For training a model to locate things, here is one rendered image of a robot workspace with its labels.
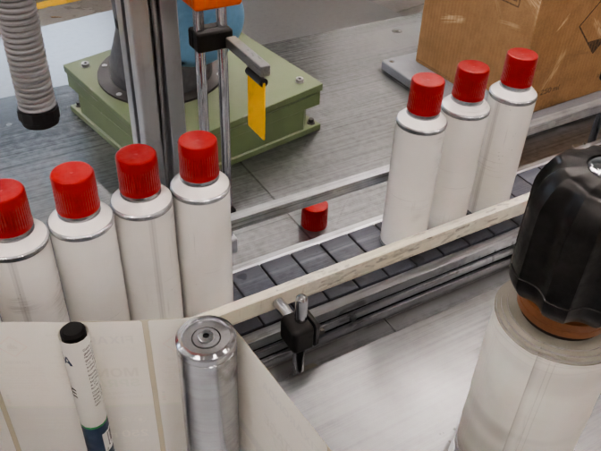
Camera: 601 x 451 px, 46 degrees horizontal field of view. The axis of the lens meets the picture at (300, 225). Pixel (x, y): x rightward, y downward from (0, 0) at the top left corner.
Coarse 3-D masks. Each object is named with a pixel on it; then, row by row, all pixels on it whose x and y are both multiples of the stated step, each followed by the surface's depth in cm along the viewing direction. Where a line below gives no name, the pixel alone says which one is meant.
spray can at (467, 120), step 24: (456, 72) 71; (480, 72) 70; (456, 96) 72; (480, 96) 72; (456, 120) 72; (480, 120) 72; (456, 144) 74; (480, 144) 75; (456, 168) 76; (456, 192) 78; (432, 216) 81; (456, 216) 80
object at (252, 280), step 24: (336, 240) 81; (360, 240) 81; (456, 240) 82; (480, 240) 82; (264, 264) 77; (288, 264) 77; (312, 264) 77; (408, 264) 78; (240, 288) 74; (264, 288) 74; (336, 288) 74; (360, 288) 75
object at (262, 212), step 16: (560, 112) 90; (576, 112) 90; (592, 112) 92; (544, 128) 88; (352, 176) 76; (368, 176) 77; (384, 176) 78; (304, 192) 74; (320, 192) 74; (336, 192) 75; (256, 208) 71; (272, 208) 72; (288, 208) 73; (240, 224) 70
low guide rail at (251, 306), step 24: (528, 192) 84; (480, 216) 80; (504, 216) 82; (408, 240) 76; (432, 240) 77; (336, 264) 72; (360, 264) 73; (384, 264) 75; (288, 288) 69; (312, 288) 71; (216, 312) 66; (240, 312) 67; (264, 312) 69
